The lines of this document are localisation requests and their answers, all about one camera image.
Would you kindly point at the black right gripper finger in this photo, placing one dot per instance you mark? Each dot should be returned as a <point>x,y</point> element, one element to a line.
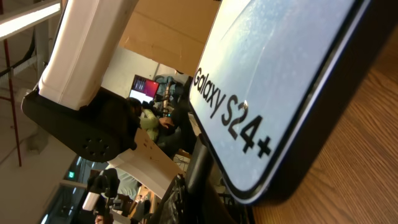
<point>191,198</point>

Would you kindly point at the blue Samsung Galaxy smartphone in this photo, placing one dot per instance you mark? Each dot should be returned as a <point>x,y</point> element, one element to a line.
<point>274,79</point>

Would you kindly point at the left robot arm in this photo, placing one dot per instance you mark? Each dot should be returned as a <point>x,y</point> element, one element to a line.
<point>70,103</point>

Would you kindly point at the seated person green shirt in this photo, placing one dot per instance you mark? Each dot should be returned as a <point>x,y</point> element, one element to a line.
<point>160,130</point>

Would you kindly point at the computer monitor red screen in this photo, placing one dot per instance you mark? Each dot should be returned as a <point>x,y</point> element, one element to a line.
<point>143,89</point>

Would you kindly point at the brown cardboard backdrop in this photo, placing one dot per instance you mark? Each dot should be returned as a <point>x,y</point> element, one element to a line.
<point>171,32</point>

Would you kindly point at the ceiling strip light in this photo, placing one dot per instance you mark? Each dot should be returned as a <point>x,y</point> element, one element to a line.
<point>15,22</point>

